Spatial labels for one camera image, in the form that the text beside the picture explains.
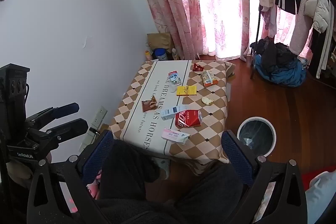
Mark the orange bottle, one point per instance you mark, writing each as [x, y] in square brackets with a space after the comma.
[148, 55]

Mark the checkered brown white tablecloth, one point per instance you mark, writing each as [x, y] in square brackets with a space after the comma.
[210, 140]

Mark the red snack wrapper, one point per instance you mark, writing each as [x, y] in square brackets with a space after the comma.
[197, 67]

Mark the white cloth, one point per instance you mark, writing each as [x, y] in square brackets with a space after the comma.
[323, 200]

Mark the white puffer jacket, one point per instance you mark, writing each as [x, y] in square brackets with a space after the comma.
[317, 3]

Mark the black clothes rack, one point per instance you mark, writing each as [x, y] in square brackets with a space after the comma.
[258, 3]

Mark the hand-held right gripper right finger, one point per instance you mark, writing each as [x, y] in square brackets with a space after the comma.
[235, 150]

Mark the brown snack wrapper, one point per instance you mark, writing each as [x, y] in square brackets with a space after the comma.
[149, 104]

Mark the clear bottle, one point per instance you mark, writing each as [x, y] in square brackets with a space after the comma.
[174, 54]

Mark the pink patterned sheet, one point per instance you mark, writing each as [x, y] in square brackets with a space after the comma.
[92, 187]

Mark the black clothes pile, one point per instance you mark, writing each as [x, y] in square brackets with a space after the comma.
[273, 52]

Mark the blue canister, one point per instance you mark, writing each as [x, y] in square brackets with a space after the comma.
[160, 54]

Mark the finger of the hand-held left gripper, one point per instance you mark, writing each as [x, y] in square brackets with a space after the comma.
[65, 109]
[74, 125]

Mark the dark pants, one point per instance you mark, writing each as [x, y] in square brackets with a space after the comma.
[131, 182]

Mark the black bin liner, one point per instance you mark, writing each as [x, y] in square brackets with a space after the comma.
[252, 132]

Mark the lilac hanging garment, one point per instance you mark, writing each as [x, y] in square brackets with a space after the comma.
[270, 19]

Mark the yellow flat box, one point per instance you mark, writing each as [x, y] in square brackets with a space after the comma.
[187, 90]

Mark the blue jacket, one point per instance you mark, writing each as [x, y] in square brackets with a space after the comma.
[286, 77]

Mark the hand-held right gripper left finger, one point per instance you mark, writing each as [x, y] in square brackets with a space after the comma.
[101, 150]

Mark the blue white milk carton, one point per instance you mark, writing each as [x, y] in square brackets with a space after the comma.
[175, 79]

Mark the red blanket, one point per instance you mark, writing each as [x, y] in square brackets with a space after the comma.
[312, 176]

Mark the red soda can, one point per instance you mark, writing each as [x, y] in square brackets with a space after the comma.
[188, 118]

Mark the white wall socket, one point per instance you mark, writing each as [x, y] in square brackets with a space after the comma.
[99, 116]

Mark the small clear plastic cup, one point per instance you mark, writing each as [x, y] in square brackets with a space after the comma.
[172, 88]

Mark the white power strip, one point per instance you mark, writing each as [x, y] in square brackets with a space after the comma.
[89, 137]

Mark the brown paper bag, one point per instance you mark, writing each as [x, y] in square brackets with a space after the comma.
[158, 41]

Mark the white round trash bin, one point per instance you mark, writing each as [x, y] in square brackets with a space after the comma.
[272, 132]

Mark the orange snack packet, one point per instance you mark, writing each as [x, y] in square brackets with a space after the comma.
[208, 78]

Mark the small blue white box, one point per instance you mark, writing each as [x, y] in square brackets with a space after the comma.
[172, 113]

